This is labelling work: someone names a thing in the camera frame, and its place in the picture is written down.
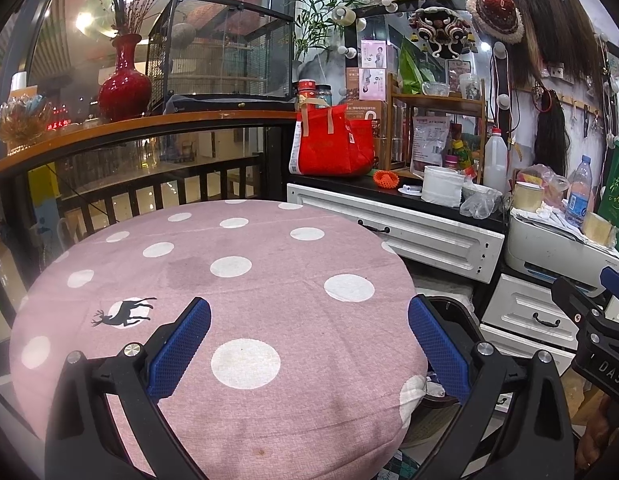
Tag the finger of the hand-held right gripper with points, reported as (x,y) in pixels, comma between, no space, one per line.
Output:
(617,287)
(574,305)

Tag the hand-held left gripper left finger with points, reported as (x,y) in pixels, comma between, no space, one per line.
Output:
(179,350)

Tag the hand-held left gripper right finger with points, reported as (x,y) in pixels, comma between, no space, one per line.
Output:
(439,350)

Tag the person's right hand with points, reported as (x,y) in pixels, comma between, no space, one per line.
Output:
(597,430)

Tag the white lower drawers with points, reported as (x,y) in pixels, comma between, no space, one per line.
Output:
(524,305)

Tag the white printer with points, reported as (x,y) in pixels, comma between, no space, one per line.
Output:
(554,255)

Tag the beige block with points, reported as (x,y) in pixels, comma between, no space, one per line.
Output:
(599,229)

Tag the clear water bottle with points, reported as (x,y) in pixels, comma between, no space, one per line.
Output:
(578,195)

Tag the green printed box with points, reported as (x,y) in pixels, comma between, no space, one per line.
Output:
(614,185)

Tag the beige paper cup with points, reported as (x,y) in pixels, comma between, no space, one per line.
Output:
(527,197)

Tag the white cabinet drawer front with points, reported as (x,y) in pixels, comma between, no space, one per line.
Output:
(414,235)

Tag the clear plastic bag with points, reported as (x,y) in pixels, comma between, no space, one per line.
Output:
(482,205)

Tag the pink polka dot tablecloth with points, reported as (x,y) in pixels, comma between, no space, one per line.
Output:
(289,260)

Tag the white plastic bottle red cap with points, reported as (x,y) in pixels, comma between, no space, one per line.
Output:
(494,165)

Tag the white saucer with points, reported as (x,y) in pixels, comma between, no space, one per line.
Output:
(409,191)

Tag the white round container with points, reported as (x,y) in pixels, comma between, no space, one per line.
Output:
(442,187)

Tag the black hanging hair bundle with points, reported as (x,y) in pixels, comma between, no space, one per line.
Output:
(549,135)

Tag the orange knitted ornament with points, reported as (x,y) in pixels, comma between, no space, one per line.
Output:
(384,180)

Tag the dark wooden railing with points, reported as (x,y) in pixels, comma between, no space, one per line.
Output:
(189,170)

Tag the labelled clear pouch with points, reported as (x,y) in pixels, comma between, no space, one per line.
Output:
(429,142)

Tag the red tote bag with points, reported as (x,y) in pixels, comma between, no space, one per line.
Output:
(334,150)

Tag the curved wooden ledge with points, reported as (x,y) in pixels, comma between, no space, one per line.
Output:
(139,127)

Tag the clear glass jar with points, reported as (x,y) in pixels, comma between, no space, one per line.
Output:
(469,86)

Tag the wooden shelf rack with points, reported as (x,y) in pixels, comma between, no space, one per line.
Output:
(439,102)

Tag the brown cardboard box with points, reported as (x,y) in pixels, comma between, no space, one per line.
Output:
(364,112)

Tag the small clear glass bowl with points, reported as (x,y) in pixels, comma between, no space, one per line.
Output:
(435,89)

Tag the red ceramic vase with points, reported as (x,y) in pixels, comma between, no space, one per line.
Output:
(124,95)

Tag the brown hanging hair wefts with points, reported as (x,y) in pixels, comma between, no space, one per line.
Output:
(554,25)

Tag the pale portrait box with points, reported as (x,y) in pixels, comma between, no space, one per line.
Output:
(372,85)

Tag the amber glass bowl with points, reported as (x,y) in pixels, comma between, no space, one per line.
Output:
(22,120)

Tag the dark glass jar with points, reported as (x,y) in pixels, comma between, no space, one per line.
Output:
(323,96)

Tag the green leaf packet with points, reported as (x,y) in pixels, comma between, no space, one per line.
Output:
(412,67)

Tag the red lidded jar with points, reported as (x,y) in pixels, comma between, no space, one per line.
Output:
(307,92)

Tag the red fringed round hat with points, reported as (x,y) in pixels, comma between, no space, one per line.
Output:
(494,15)

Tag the pink portrait box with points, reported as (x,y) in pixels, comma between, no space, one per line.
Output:
(374,54)

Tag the black framed glass case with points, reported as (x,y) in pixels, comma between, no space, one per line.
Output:
(224,50)

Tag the ornate pompom headdress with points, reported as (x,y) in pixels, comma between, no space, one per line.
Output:
(442,30)

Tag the white cylindrical container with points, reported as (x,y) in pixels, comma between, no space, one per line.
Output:
(18,81)

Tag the black framed vanity mirror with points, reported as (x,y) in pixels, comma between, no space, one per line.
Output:
(389,25)

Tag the dried red branches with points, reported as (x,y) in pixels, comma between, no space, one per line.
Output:
(137,5)

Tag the green bamboo plant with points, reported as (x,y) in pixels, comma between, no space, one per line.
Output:
(319,15)

